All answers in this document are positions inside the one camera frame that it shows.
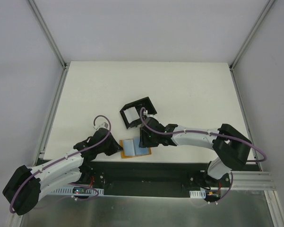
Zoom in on yellow leather card holder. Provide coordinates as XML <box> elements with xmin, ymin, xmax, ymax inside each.
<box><xmin>120</xmin><ymin>137</ymin><xmax>152</xmax><ymax>159</ymax></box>

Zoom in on black plastic card box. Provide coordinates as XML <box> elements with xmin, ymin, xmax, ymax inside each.
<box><xmin>120</xmin><ymin>96</ymin><xmax>157</xmax><ymax>129</ymax></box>

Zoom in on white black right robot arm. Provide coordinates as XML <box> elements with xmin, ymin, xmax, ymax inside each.
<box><xmin>139</xmin><ymin>116</ymin><xmax>250</xmax><ymax>187</ymax></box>

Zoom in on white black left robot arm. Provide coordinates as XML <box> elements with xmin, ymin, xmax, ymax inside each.
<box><xmin>2</xmin><ymin>128</ymin><xmax>123</xmax><ymax>216</ymax></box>

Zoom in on white cards in box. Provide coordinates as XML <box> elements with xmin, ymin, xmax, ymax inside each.
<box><xmin>123</xmin><ymin>107</ymin><xmax>139</xmax><ymax>124</ymax></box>

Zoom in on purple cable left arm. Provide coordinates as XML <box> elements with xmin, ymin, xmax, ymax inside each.
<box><xmin>9</xmin><ymin>115</ymin><xmax>112</xmax><ymax>215</ymax></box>

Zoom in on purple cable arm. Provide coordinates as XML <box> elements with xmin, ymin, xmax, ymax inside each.
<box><xmin>9</xmin><ymin>115</ymin><xmax>112</xmax><ymax>215</ymax></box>
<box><xmin>140</xmin><ymin>107</ymin><xmax>267</xmax><ymax>206</ymax></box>

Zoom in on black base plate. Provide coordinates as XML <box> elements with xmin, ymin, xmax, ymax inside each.
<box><xmin>67</xmin><ymin>161</ymin><xmax>230</xmax><ymax>198</ymax></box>

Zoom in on white cable duct left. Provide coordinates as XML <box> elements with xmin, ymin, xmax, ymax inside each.
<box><xmin>49</xmin><ymin>186</ymin><xmax>104</xmax><ymax>197</ymax></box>

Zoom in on white cable duct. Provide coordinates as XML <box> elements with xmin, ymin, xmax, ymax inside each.
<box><xmin>189</xmin><ymin>189</ymin><xmax>206</xmax><ymax>199</ymax></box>
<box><xmin>49</xmin><ymin>186</ymin><xmax>104</xmax><ymax>197</ymax></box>

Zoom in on white cable duct right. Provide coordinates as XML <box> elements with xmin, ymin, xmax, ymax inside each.
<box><xmin>189</xmin><ymin>189</ymin><xmax>206</xmax><ymax>199</ymax></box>

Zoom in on aluminium front cross rail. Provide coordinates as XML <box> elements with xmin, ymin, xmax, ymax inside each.
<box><xmin>23</xmin><ymin>165</ymin><xmax>277</xmax><ymax>192</ymax></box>

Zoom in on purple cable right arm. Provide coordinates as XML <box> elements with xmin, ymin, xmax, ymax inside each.
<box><xmin>140</xmin><ymin>107</ymin><xmax>267</xmax><ymax>206</ymax></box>

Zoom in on aluminium frame rail left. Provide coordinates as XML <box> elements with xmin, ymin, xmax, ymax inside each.
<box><xmin>26</xmin><ymin>0</ymin><xmax>70</xmax><ymax>166</ymax></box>

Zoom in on aluminium frame rail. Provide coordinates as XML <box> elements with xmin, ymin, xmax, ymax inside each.
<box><xmin>26</xmin><ymin>0</ymin><xmax>70</xmax><ymax>166</ymax></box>
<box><xmin>228</xmin><ymin>0</ymin><xmax>278</xmax><ymax>166</ymax></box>

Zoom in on aluminium frame rail right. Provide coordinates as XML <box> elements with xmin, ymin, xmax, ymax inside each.
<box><xmin>228</xmin><ymin>0</ymin><xmax>278</xmax><ymax>166</ymax></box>

